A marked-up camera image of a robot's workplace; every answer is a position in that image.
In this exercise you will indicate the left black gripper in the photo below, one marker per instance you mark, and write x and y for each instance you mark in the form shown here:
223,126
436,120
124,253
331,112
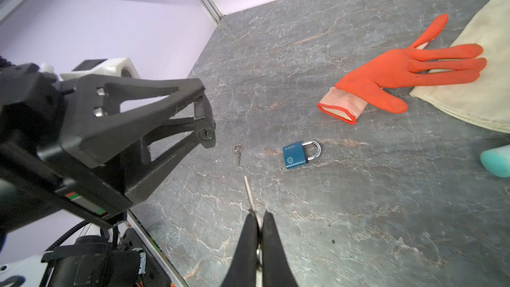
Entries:
62,142

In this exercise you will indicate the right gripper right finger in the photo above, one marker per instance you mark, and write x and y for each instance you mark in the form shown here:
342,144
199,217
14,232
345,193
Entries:
275,268

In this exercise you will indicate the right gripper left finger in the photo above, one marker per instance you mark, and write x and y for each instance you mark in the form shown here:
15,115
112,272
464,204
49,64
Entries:
242,271

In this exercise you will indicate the small silver key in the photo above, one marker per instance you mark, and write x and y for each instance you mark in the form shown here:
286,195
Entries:
252,208

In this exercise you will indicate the blue padlock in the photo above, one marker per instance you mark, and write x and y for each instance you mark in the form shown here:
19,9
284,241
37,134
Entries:
295,154

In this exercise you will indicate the red rubber glove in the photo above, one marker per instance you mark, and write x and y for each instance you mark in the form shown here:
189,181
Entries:
402,68

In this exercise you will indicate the teal garden trowel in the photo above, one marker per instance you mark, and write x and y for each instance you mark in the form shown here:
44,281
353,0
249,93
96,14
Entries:
496,161

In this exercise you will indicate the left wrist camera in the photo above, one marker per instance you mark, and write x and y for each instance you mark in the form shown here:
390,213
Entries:
114,67

